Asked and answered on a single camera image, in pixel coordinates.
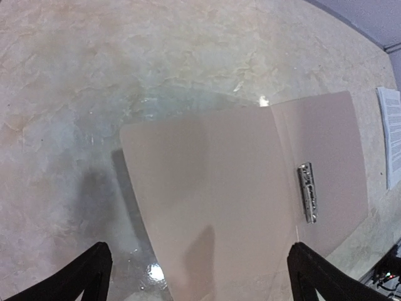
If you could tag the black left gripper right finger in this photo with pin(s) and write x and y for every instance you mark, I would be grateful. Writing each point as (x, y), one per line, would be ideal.
(312, 276)

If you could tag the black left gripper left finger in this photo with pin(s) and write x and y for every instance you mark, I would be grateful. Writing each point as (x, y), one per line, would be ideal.
(86, 277)

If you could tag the brown paper folder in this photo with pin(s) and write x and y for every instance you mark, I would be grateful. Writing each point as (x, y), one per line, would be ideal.
(220, 197)

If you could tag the metal folder clip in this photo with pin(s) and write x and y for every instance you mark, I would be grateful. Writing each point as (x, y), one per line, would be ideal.
(308, 192)

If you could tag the stack of printed papers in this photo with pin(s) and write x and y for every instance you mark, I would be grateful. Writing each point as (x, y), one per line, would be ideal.
(389, 100)

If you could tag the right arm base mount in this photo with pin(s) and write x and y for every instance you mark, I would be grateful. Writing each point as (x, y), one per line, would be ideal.
(386, 274)

